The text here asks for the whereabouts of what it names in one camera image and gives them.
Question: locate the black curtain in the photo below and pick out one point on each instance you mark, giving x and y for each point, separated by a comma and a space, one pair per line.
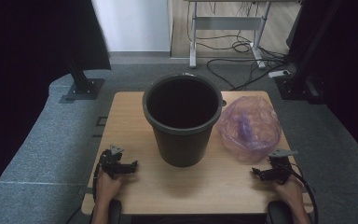
28, 62
351, 77

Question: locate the white power strip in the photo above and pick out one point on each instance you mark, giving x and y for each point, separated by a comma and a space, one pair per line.
279, 73

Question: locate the purple plastic bag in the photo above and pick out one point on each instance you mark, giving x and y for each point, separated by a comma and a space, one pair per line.
248, 127

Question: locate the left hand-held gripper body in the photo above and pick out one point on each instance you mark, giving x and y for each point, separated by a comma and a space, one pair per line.
112, 163

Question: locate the person's right hand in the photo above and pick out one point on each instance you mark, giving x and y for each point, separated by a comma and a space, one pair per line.
290, 191

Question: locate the person's left hand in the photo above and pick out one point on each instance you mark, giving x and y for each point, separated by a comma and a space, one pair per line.
107, 188

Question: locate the white desk frame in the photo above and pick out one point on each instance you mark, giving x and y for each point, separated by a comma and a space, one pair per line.
227, 23

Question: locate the black metal stand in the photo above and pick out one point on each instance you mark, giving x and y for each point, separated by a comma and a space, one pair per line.
298, 84

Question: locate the black chair armrest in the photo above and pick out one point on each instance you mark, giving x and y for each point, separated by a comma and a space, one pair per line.
278, 213
115, 211

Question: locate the black stand with base plate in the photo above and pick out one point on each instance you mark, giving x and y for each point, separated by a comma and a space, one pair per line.
84, 88

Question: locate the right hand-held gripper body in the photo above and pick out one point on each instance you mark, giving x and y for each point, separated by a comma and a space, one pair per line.
281, 169

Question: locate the black plastic trash bin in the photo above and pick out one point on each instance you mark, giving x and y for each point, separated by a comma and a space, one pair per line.
180, 149

